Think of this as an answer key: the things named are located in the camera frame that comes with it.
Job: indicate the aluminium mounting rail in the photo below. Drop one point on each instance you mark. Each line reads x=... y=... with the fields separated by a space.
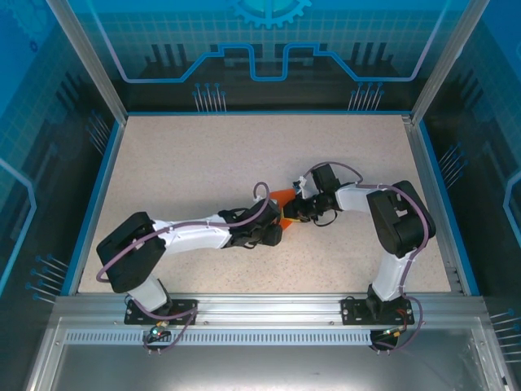
x=264 y=305

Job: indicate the orange paper sheet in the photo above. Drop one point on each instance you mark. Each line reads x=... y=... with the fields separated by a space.
x=283 y=195

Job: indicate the blue table edge strip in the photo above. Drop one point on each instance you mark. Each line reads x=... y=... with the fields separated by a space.
x=95 y=203
x=264 y=112
x=446 y=203

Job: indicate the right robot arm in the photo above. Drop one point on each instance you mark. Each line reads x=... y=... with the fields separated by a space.
x=401 y=232

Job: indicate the aluminium side rail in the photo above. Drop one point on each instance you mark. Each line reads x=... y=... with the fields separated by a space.
x=422 y=163

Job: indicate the metal tray sheet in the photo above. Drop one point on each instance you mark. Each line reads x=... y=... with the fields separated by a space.
x=264 y=370

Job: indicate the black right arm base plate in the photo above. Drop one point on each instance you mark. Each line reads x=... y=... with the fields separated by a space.
x=352 y=311

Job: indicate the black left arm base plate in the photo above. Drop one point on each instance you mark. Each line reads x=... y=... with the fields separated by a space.
x=134 y=313

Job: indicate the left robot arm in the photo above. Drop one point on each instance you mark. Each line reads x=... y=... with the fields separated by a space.
x=195 y=242

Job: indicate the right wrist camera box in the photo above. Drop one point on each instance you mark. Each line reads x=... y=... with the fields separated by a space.
x=302 y=185

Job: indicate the aluminium frame post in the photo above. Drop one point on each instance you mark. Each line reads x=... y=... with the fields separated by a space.
x=443 y=69
x=95 y=69

